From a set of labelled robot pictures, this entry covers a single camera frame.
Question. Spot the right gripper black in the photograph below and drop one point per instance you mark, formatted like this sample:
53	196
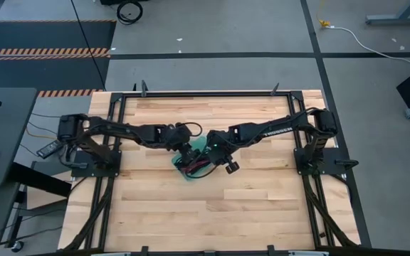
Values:
221	147

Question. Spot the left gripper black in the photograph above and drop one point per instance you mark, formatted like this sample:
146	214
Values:
179	137

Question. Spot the translucent green plastic bin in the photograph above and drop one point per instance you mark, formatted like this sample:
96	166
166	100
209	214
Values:
199	144

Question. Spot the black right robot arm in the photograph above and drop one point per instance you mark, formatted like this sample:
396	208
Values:
279	129

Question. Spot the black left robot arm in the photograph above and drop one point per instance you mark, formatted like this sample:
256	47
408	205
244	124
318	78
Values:
126	129

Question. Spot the black power adapter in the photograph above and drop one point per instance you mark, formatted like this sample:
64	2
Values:
50	149

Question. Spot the black side desk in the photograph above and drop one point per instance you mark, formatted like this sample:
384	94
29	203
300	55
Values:
9	124

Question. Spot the black mat with hazard stripes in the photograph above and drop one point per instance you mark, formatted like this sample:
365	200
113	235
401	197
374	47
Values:
48	35

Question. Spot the black caster wheel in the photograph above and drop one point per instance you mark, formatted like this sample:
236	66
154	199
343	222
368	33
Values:
17	246

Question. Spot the grey metal table leg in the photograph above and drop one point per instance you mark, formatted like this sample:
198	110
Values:
399	18

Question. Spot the black aluminium table frame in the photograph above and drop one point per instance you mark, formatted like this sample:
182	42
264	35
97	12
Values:
205	94

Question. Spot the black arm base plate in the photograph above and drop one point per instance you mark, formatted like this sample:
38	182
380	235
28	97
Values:
329	163
114	167

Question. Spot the black desk leg frame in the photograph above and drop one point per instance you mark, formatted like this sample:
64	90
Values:
41	181

